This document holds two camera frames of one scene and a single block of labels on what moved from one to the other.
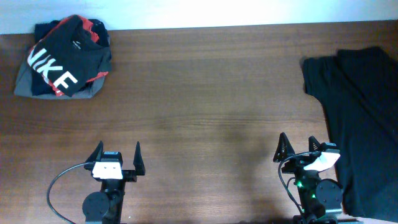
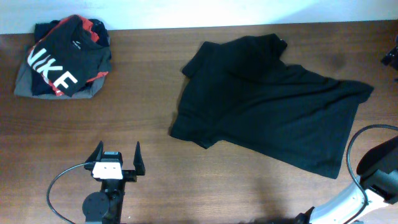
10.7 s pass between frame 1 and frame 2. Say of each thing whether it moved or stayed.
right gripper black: moved
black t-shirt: moved
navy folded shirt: stayed
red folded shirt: stayed
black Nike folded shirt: stayed
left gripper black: stayed
